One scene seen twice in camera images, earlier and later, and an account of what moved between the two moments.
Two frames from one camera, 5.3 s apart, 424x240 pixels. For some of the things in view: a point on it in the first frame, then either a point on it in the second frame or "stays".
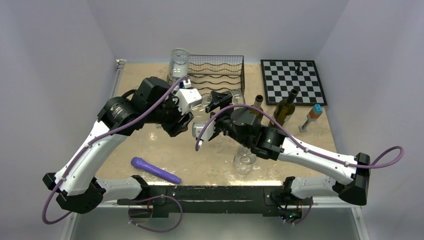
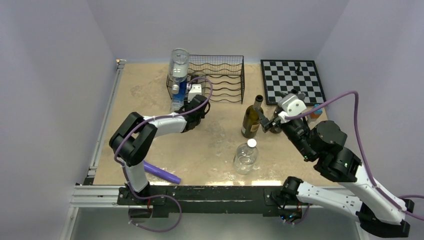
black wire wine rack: x=213 y=73 stays
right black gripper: x=218 y=99 to x=266 y=124
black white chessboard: x=281 y=76 stays
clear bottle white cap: x=244 y=159 stays
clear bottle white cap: x=178 y=66 stays
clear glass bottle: x=197 y=109 to x=200 y=77
